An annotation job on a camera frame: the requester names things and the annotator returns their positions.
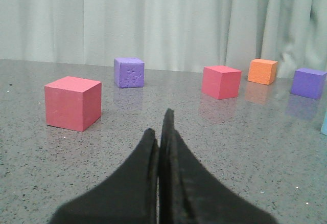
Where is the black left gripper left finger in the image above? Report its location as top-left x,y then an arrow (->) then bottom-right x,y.
50,128 -> 159,223

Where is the red foam cube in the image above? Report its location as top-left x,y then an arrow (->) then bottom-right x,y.
44,76 -> 102,131
201,65 -> 242,100

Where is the light purple dented foam cube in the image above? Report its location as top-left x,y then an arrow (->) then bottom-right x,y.
114,57 -> 145,88

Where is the light blue foam cube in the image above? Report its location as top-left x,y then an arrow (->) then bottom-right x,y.
320,112 -> 327,135

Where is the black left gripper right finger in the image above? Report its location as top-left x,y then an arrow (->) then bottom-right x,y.
159,108 -> 277,223

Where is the dark purple foam cube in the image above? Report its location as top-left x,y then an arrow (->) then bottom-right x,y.
290,68 -> 326,100

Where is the orange foam cube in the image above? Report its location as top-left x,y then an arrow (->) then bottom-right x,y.
248,59 -> 278,85

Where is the white curtain backdrop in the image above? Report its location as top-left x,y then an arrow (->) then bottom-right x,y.
1,0 -> 326,77

